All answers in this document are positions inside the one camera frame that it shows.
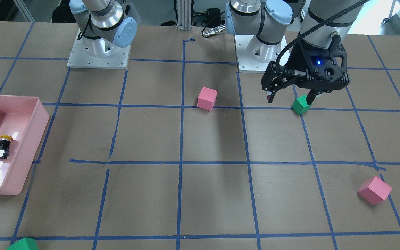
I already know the yellow push button switch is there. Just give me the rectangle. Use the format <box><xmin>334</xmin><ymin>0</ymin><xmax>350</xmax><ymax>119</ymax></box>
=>
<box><xmin>0</xmin><ymin>135</ymin><xmax>13</xmax><ymax>160</ymax></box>

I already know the pink cube centre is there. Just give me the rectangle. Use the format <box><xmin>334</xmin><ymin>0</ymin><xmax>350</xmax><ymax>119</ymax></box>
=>
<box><xmin>197</xmin><ymin>86</ymin><xmax>218</xmax><ymax>112</ymax></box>

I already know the pink cube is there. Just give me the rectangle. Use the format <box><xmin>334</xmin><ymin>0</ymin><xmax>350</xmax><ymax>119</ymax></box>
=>
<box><xmin>197</xmin><ymin>86</ymin><xmax>218</xmax><ymax>112</ymax></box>
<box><xmin>357</xmin><ymin>176</ymin><xmax>392</xmax><ymax>205</ymax></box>

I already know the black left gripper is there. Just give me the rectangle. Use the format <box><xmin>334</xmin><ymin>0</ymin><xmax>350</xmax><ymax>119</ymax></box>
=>
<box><xmin>261</xmin><ymin>42</ymin><xmax>350</xmax><ymax>106</ymax></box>

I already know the green cube near tray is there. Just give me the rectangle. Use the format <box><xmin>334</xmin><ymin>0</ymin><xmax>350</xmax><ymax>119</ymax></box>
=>
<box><xmin>6</xmin><ymin>237</ymin><xmax>39</xmax><ymax>250</ymax></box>

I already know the pink cube far side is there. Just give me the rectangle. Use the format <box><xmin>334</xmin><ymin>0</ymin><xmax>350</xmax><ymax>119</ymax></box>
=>
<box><xmin>357</xmin><ymin>176</ymin><xmax>392</xmax><ymax>205</ymax></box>

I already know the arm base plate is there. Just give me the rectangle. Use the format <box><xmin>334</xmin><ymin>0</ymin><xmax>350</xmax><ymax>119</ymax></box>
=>
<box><xmin>67</xmin><ymin>30</ymin><xmax>132</xmax><ymax>70</ymax></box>
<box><xmin>234</xmin><ymin>35</ymin><xmax>287</xmax><ymax>73</ymax></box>

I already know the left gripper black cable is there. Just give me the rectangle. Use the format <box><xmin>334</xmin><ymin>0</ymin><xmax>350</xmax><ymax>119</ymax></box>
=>
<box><xmin>276</xmin><ymin>0</ymin><xmax>374</xmax><ymax>75</ymax></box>

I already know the green cube near left arm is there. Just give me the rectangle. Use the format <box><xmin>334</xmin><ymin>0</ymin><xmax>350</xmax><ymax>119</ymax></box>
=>
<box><xmin>291</xmin><ymin>95</ymin><xmax>313</xmax><ymax>115</ymax></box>

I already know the pink plastic tray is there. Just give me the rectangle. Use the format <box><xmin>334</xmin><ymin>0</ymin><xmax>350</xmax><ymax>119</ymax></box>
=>
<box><xmin>0</xmin><ymin>95</ymin><xmax>49</xmax><ymax>195</ymax></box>

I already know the aluminium frame post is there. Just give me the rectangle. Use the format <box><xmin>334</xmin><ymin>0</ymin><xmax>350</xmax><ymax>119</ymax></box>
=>
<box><xmin>175</xmin><ymin>0</ymin><xmax>193</xmax><ymax>32</ymax></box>

